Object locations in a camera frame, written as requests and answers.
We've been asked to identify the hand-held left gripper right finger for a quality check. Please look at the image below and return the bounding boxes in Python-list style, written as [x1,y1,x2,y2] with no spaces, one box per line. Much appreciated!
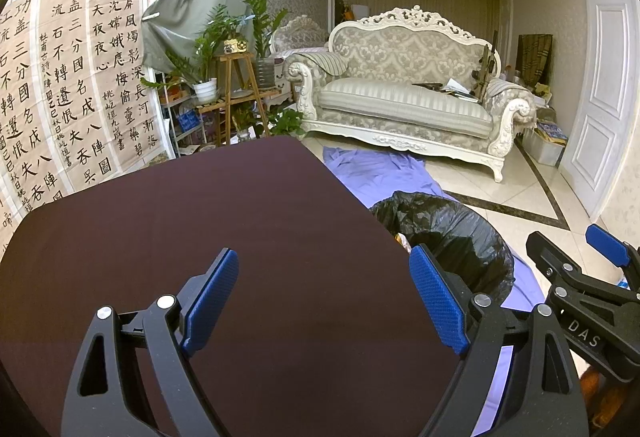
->
[409,244,586,437]

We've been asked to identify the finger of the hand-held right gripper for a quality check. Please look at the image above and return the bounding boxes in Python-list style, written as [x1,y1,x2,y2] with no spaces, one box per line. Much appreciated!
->
[586,224,640,290]
[526,231,640,308]

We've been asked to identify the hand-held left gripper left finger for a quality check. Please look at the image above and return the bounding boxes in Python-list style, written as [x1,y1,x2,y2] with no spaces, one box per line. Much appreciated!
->
[60,248,240,437]

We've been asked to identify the black trash bag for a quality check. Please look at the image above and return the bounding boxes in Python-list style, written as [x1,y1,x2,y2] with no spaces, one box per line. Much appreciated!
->
[370,191,516,313]

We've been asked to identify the grey storage box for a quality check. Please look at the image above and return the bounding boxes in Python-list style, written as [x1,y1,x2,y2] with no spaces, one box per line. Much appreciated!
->
[527,122,568,168]

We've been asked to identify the purple cloth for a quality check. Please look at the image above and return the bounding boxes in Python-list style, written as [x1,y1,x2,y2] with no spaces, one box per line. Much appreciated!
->
[322,146,547,437]

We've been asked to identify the white panelled door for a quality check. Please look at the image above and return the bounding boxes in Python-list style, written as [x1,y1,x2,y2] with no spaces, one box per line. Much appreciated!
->
[557,0,640,220]

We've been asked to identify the small leafy green plant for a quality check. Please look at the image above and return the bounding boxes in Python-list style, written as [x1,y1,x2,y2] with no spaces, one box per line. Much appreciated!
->
[267,109,306,138]

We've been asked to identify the white ornate sofa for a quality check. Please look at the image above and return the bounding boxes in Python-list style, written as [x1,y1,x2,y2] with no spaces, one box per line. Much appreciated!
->
[282,6,538,182]

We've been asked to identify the papers and books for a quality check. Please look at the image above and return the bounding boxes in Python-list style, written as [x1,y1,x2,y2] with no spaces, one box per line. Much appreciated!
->
[412,78,483,104]

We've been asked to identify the green plant white pot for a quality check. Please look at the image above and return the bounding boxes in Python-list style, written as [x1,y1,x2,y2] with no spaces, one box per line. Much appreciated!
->
[140,4,236,104]

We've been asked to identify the dark toy rifle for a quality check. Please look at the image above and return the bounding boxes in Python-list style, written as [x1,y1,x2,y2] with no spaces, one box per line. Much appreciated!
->
[472,31,501,100]

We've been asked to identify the wooden plant stand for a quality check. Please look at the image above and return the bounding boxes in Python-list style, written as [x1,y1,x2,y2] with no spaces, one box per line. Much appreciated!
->
[195,51,283,145]

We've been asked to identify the striped throw blanket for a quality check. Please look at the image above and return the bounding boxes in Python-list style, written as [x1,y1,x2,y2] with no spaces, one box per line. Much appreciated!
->
[305,51,348,78]

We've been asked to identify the tall green plant grey pot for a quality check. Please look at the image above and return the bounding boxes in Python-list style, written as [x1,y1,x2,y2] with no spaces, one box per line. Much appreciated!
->
[242,0,290,90]

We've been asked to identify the white ornate armchair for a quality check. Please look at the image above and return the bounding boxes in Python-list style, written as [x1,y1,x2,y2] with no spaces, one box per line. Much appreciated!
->
[270,15,331,60]

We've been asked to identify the metal wire shelf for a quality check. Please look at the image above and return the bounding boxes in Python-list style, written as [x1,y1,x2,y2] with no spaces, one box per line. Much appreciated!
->
[159,84,206,158]

